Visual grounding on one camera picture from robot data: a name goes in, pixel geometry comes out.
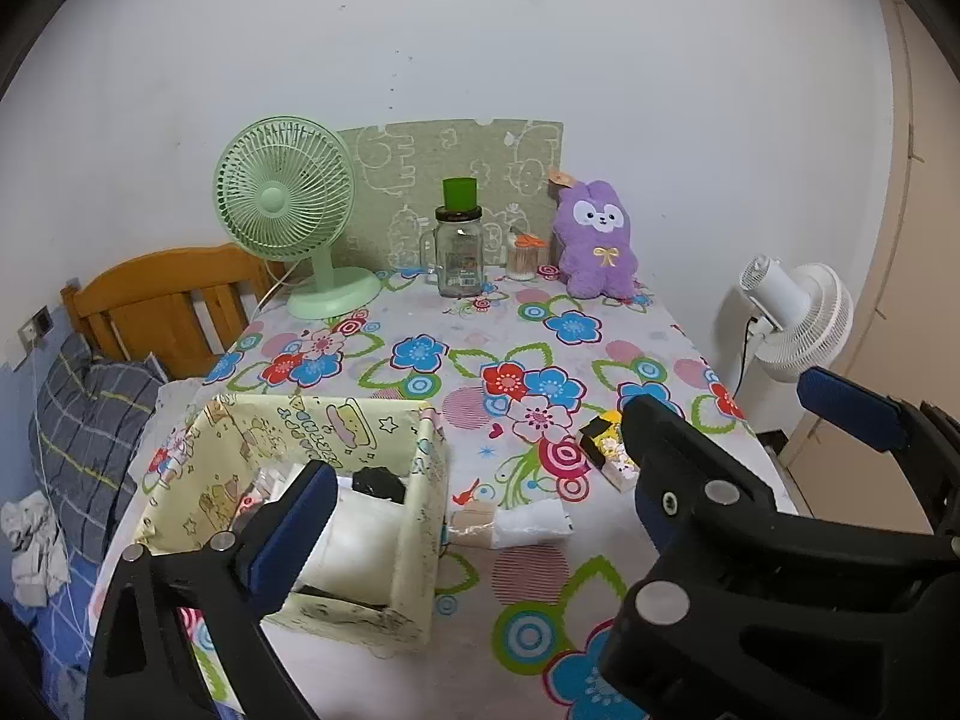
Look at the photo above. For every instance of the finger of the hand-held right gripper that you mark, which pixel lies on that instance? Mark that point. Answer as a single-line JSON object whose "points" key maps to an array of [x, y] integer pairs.
{"points": [[847, 405]]}

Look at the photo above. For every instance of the green cartoon printed board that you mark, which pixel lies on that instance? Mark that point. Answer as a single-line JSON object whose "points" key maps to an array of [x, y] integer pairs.
{"points": [[420, 157]]}

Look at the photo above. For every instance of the wall socket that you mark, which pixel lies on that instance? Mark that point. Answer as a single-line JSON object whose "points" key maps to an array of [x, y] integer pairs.
{"points": [[36, 326]]}

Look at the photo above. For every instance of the clear swab container orange lid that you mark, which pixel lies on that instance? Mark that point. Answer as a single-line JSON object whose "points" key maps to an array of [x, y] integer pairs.
{"points": [[523, 259]]}

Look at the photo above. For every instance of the purple plush bunny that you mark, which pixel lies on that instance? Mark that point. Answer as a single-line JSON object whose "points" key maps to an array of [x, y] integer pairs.
{"points": [[596, 255]]}

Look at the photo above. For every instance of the green plastic cup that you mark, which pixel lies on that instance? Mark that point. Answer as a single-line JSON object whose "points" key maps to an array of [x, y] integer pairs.
{"points": [[460, 193]]}

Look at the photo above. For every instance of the grey plaid pillow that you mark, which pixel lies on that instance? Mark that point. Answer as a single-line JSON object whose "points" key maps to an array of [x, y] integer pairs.
{"points": [[90, 435]]}

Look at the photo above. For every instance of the glass jar mug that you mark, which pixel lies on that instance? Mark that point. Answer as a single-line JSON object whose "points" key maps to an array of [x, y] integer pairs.
{"points": [[459, 259]]}

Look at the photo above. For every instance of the yellow printed fabric storage box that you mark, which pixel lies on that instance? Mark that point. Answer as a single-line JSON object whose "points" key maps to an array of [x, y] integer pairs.
{"points": [[352, 420]]}

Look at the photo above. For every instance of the white crumpled cloth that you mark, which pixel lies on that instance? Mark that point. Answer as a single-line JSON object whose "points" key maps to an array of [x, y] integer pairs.
{"points": [[34, 547]]}

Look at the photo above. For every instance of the printed tissue pack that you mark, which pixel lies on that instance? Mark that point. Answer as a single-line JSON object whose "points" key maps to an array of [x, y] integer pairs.
{"points": [[609, 450]]}

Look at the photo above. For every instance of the beige door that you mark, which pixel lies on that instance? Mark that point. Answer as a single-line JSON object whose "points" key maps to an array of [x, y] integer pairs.
{"points": [[922, 240]]}

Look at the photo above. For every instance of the white fan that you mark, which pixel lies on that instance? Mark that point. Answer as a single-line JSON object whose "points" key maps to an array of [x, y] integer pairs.
{"points": [[802, 322]]}

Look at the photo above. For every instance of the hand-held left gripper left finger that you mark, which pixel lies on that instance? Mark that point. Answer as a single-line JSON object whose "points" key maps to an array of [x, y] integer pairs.
{"points": [[289, 532]]}

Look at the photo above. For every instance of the floral tablecloth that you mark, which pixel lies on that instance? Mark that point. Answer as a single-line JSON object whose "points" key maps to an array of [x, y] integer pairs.
{"points": [[525, 360]]}

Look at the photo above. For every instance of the wooden bed headboard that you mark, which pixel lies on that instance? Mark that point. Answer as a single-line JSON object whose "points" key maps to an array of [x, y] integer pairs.
{"points": [[165, 300]]}

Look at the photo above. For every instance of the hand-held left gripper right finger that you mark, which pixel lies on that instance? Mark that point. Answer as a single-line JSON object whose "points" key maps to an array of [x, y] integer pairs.
{"points": [[654, 525]]}

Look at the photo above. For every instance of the dark grey cloth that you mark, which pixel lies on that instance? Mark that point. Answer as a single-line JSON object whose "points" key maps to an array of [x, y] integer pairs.
{"points": [[379, 484]]}

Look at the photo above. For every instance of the blue bedsheet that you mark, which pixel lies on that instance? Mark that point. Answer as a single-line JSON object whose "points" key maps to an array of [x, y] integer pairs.
{"points": [[60, 630]]}

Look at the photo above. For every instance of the green desk fan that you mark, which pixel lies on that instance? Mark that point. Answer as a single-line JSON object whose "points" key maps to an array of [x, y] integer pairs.
{"points": [[274, 199]]}

